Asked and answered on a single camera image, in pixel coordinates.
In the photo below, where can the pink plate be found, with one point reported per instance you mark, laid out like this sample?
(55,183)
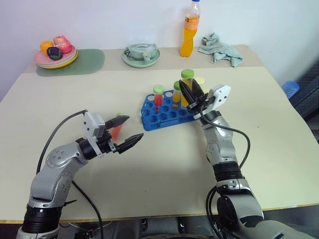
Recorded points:
(40,58)

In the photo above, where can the black furniture piece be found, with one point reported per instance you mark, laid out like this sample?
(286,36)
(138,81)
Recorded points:
(307,99)

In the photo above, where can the yellow liquid tube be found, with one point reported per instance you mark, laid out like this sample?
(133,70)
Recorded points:
(187,74)

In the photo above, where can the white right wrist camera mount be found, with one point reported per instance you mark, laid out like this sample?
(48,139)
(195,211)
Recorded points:
(220,94)

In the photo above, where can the pale green stacked plate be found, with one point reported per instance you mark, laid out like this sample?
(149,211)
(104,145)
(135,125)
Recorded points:
(72,58)

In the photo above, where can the pale green cup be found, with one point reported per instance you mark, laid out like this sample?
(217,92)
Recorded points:
(138,51)

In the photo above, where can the red liquid tube, green cap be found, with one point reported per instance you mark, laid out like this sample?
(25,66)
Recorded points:
(158,98)

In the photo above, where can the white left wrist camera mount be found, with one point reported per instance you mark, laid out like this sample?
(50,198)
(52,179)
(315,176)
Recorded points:
(93,125)

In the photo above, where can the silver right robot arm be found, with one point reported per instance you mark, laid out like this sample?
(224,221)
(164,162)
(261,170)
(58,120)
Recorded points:
(224,149)

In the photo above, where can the orange soda bottle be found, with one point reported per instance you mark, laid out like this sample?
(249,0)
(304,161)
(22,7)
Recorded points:
(188,42)

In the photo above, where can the yellow capped test tube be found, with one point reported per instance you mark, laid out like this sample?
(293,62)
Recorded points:
(200,81)

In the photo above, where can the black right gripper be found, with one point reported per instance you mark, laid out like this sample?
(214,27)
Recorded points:
(199,105)

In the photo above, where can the blue test tube rack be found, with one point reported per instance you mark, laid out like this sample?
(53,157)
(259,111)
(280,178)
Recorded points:
(152,122)

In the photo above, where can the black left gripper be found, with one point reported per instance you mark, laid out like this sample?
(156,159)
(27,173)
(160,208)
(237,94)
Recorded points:
(106,144)

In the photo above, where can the green placemat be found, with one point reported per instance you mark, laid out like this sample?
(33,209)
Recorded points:
(92,61)

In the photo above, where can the pink toy apple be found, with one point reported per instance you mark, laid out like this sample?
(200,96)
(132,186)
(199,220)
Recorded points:
(62,43)

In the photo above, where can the pale green plate with cup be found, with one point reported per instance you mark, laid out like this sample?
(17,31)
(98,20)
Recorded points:
(139,63)

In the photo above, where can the orange toy fruit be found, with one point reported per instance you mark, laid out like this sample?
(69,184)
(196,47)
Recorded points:
(45,46)

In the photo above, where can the orange liquid tube, green cap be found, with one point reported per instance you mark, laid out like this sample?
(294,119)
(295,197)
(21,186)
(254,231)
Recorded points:
(177,95)

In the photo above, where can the yellow plate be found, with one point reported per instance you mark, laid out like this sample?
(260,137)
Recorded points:
(71,62)

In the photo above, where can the blue ribbed stack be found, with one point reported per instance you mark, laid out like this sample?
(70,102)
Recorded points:
(290,88)

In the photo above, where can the pale teal cloth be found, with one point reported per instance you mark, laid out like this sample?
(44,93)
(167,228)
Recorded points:
(219,49)

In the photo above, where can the red liquid tube, pale cap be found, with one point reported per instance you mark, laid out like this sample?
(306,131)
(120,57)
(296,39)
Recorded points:
(116,133)

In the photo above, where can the purple toy mangosteen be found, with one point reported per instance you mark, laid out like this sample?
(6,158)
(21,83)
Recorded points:
(54,53)

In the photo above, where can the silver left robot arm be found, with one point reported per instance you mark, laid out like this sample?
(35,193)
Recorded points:
(56,159)

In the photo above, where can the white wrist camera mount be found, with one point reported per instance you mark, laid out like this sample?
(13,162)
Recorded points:
(220,94)
(93,125)

